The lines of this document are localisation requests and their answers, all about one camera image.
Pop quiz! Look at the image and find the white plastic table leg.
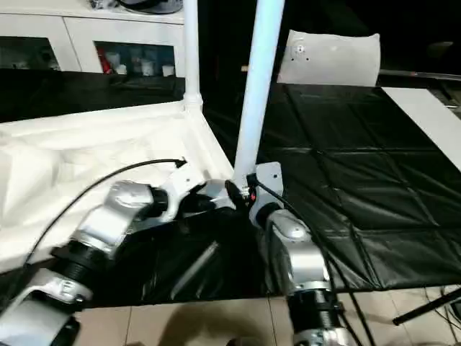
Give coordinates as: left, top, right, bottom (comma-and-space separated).
231, 0, 287, 189
182, 0, 204, 110

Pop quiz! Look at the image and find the black metal bar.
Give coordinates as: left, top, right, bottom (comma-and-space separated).
391, 287, 461, 326

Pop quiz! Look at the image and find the black left wrist camera cable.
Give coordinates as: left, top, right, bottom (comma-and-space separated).
0, 157, 189, 291

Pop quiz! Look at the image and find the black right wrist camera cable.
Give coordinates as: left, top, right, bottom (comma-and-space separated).
251, 175, 372, 346

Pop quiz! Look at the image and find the red bottle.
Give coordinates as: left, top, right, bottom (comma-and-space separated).
99, 50, 112, 75

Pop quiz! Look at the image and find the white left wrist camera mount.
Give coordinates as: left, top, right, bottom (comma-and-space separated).
156, 161, 210, 221

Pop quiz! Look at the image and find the white flat board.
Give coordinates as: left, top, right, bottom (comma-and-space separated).
381, 86, 461, 171

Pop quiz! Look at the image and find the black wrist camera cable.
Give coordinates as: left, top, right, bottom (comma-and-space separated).
251, 175, 372, 346
0, 157, 189, 291

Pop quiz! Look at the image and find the white cabinet with glass doors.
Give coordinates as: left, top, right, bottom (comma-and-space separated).
0, 0, 188, 77

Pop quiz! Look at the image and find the black padded work mat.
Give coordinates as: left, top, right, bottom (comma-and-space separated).
0, 68, 461, 308

